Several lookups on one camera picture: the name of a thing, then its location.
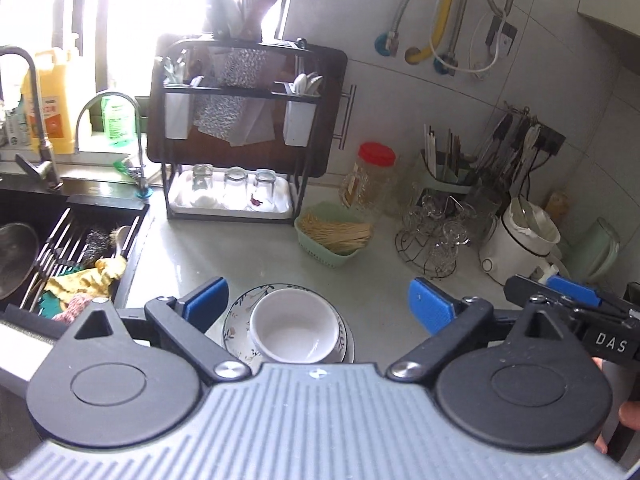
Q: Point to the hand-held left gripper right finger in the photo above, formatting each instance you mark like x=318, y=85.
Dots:
x=430, y=307

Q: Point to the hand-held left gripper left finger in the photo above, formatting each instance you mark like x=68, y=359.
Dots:
x=207, y=300

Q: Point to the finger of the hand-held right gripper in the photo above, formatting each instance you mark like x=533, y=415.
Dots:
x=575, y=290
x=520, y=287

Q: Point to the cream floral plate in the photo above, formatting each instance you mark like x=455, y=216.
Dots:
x=235, y=325

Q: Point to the light blue bowl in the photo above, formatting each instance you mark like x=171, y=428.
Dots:
x=295, y=330

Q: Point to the person's right hand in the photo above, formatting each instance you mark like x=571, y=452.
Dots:
x=631, y=416

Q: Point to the white rice cooker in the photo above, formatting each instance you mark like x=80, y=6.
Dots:
x=510, y=255

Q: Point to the set of clear glass cups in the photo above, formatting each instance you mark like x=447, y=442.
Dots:
x=440, y=240

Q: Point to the clear glass pitcher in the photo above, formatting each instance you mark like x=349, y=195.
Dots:
x=482, y=217

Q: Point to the green plastic basket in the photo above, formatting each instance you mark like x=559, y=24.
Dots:
x=330, y=259

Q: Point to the white drip tray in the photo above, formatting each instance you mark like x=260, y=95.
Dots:
x=280, y=205

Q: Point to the upturned drinking glass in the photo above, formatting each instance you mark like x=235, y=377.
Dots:
x=202, y=177
x=265, y=185
x=235, y=182

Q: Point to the dried noodles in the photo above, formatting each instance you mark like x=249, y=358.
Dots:
x=335, y=232

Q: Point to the steel wool scourer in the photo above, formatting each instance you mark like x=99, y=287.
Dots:
x=97, y=247

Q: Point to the yellow cloth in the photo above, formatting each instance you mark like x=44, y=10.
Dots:
x=85, y=280

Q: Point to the pink scrubber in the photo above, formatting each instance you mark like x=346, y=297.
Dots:
x=72, y=305

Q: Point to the clear jar red lid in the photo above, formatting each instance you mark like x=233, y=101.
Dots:
x=375, y=180

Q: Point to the hanging kitchen utensils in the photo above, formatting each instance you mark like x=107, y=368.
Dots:
x=510, y=145

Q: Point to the black sink drain rack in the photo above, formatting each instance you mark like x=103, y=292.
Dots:
x=65, y=240

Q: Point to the green dish brush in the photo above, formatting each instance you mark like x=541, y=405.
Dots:
x=127, y=167

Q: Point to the bundle of chopsticks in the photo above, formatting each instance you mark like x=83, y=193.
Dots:
x=442, y=150

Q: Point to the green scrub pad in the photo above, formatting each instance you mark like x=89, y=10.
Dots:
x=47, y=305

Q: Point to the small steel faucet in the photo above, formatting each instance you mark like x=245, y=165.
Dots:
x=137, y=130

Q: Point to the white utensil cup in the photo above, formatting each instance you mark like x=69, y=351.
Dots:
x=177, y=115
x=299, y=122

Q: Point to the steel bowl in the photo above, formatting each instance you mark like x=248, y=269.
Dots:
x=15, y=260

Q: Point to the green plastic bottle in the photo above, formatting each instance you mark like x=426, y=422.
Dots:
x=119, y=120

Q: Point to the black dish rack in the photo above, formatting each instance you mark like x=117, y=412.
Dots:
x=230, y=91

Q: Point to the black kitchen sink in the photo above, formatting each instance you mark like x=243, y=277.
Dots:
x=20, y=205

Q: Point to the dark wooden cutting board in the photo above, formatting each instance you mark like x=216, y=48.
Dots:
x=327, y=110

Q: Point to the steel forks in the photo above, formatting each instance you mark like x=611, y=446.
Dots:
x=172, y=70

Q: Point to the white spoons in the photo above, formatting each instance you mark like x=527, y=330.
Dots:
x=306, y=85

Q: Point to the tall steel faucet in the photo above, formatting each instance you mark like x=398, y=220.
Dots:
x=37, y=125

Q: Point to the yellow oil jug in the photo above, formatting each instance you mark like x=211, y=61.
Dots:
x=52, y=110

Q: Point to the small white bottle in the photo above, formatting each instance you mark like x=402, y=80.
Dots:
x=15, y=127

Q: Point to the bunch of kitchen knives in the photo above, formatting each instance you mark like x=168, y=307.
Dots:
x=240, y=5

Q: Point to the window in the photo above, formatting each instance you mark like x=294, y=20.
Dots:
x=140, y=10

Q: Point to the black wall hook rail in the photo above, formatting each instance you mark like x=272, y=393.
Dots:
x=552, y=140

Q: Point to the wall socket with plug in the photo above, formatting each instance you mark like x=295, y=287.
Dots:
x=502, y=35

